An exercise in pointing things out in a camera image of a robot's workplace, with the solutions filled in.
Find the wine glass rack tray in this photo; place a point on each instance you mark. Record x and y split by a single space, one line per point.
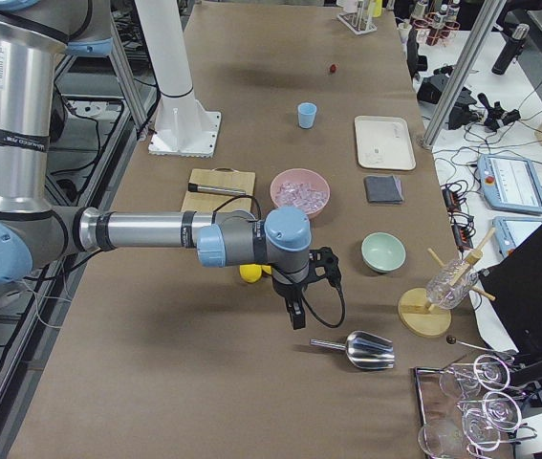
485 406

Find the teach pendant near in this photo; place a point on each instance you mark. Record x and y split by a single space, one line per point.
510 232

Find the metal rod with black tip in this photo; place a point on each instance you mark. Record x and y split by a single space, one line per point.
215 190

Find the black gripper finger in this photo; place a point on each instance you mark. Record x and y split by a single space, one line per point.
296 313

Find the metal ice scoop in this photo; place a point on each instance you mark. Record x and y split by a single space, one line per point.
364 350

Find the pink bowl of ice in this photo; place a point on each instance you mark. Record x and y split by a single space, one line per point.
301 188

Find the wooden glass rack stand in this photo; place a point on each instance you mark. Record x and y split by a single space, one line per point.
426 320

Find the white cup rack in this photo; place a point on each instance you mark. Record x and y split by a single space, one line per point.
357 15

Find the blue plastic cup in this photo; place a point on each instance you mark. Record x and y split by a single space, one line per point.
306 114

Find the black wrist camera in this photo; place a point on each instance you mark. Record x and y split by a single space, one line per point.
324 265

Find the teach pendant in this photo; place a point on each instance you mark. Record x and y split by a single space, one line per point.
510 232
510 184

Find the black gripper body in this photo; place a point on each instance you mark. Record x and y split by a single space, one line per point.
285 290

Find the black monitor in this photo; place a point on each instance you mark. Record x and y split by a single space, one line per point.
516 283

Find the grey folded cloth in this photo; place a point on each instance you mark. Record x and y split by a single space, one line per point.
384 189

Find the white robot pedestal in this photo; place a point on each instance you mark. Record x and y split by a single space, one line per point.
183 127

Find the cream rabbit tray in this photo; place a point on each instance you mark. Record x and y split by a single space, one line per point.
384 143

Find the wooden cutting board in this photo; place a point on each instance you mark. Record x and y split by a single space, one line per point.
225 177

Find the teach pendant far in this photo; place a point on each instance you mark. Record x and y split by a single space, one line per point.
510 184

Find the clear glass on rack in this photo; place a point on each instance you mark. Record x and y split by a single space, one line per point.
450 285

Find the green bowl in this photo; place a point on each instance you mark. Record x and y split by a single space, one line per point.
382 252

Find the aluminium frame post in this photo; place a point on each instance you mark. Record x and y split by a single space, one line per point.
474 44

